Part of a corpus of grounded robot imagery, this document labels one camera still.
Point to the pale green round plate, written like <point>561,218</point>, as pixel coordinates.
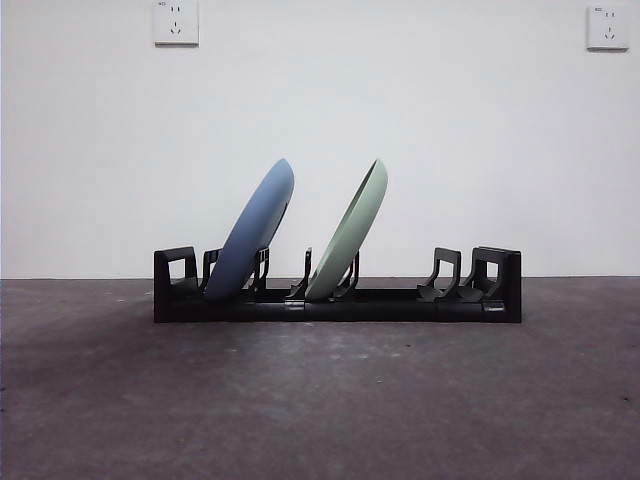
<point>350,240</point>

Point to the blue round plate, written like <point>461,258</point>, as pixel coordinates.
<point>255,225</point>

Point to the black plastic plate rack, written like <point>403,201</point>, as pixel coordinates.
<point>400,310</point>

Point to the white wall socket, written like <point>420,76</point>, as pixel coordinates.
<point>176,30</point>
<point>607,30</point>

